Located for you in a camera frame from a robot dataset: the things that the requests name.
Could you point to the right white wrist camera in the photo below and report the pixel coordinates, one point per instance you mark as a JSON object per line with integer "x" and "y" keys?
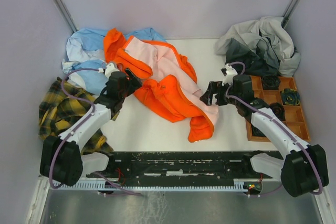
{"x": 228, "y": 72}

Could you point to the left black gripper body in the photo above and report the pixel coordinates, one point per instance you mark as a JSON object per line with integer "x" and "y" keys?
{"x": 132, "y": 85}

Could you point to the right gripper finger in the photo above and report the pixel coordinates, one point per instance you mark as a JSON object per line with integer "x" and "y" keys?
{"x": 209, "y": 98}
{"x": 212, "y": 89}

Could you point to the dark rolled sock front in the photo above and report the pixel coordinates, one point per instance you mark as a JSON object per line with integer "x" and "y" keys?
{"x": 256, "y": 132}

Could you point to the black rolled sock centre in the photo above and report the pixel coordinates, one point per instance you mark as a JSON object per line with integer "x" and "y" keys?
{"x": 278, "y": 110}

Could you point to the wooden compartment tray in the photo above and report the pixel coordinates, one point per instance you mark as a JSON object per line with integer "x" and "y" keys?
{"x": 294, "y": 115}

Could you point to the yellow black plaid shirt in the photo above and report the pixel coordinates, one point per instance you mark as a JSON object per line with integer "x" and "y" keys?
{"x": 58, "y": 112}

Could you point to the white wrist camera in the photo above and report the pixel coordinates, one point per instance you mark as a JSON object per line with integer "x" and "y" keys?
{"x": 228, "y": 72}
{"x": 109, "y": 69}

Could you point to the light blue garment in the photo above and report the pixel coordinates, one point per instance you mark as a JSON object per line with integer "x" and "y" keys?
{"x": 84, "y": 50}

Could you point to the white slotted cable duct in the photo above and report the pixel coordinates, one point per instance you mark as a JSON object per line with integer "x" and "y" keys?
{"x": 162, "y": 184}

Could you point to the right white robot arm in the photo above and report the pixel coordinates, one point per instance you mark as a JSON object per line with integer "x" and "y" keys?
{"x": 302, "y": 168}

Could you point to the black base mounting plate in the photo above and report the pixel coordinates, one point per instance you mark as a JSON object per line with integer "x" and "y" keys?
{"x": 128, "y": 166}

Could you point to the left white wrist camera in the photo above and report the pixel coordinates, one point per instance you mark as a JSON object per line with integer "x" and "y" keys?
{"x": 109, "y": 69}

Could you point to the orange jacket pink lining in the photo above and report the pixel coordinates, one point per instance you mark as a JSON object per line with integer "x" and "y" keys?
{"x": 169, "y": 81}

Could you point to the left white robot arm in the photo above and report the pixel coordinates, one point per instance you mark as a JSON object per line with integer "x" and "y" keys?
{"x": 61, "y": 159}

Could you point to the grey crumpled garment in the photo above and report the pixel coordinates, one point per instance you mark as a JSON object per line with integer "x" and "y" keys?
{"x": 263, "y": 45}

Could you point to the black rolled sock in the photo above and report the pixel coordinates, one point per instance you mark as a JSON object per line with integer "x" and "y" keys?
{"x": 278, "y": 110}
{"x": 270, "y": 82}

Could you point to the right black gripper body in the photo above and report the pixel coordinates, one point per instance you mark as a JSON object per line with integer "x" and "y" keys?
{"x": 218, "y": 88}

